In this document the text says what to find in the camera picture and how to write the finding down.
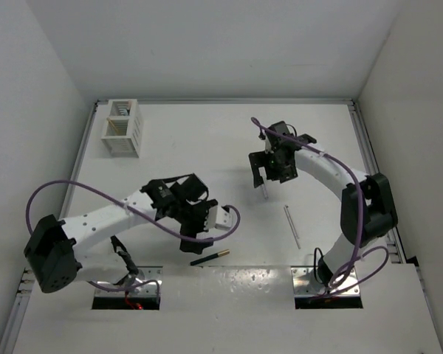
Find dark green gold pencil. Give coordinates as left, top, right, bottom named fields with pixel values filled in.
left=189, top=249, right=230, bottom=266

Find thin wooden stick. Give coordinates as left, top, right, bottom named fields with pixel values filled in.
left=106, top=117, right=120, bottom=135

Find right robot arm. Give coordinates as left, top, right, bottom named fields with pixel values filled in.
left=248, top=117, right=398, bottom=289

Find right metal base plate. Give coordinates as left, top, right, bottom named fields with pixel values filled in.
left=290, top=266, right=360, bottom=299

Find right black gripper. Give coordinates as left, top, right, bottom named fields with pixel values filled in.
left=250, top=149, right=298, bottom=188

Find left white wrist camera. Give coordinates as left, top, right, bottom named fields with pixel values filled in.
left=206, top=206, right=233, bottom=232

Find aluminium frame rail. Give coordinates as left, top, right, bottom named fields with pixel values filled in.
left=348, top=100, right=406, bottom=264

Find black clear mascara tube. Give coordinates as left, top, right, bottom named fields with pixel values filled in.
left=260, top=183, right=269, bottom=200

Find metal base plate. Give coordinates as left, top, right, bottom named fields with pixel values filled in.
left=89, top=266, right=163, bottom=299
left=290, top=266, right=360, bottom=299

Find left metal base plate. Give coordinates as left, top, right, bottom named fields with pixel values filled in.
left=89, top=266, right=163, bottom=299

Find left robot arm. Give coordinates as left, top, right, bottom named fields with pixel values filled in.
left=24, top=174, right=232, bottom=294

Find white two-slot organizer box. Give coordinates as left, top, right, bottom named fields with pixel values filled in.
left=101, top=99, right=144, bottom=157

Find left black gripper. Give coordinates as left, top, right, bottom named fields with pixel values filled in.
left=174, top=199, right=218, bottom=253

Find thin clear silver stick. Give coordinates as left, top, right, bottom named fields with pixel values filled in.
left=284, top=205, right=301, bottom=250

